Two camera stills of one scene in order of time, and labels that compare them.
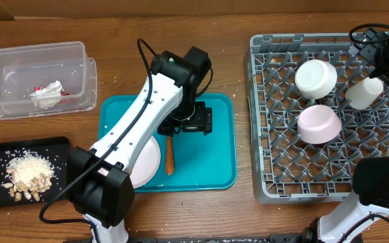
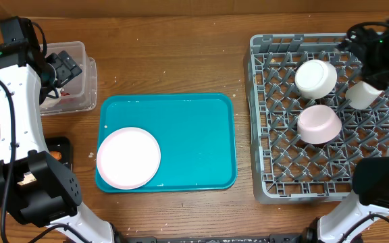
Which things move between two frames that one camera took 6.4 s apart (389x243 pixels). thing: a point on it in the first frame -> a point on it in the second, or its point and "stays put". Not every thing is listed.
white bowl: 315,79 stays put
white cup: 362,94 stays put
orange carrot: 169,156 -> 56,154
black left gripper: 202,120 -> 67,69
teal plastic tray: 202,163 stays put
